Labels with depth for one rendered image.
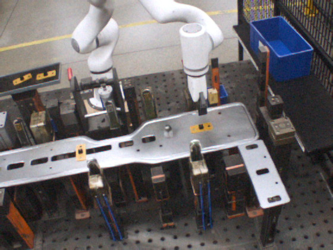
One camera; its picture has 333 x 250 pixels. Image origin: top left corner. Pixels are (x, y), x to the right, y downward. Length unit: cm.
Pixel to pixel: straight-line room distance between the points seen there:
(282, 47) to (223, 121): 54
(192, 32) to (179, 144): 45
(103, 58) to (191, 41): 73
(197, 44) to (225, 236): 75
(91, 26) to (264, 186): 95
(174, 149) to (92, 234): 50
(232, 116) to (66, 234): 83
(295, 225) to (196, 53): 79
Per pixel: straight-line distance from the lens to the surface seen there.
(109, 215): 149
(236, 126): 152
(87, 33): 174
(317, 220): 164
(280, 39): 195
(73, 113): 160
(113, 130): 160
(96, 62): 187
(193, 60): 126
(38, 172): 153
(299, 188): 172
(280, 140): 144
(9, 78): 178
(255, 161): 140
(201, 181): 134
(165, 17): 129
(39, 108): 178
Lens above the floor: 206
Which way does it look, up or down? 43 degrees down
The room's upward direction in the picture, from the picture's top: 10 degrees counter-clockwise
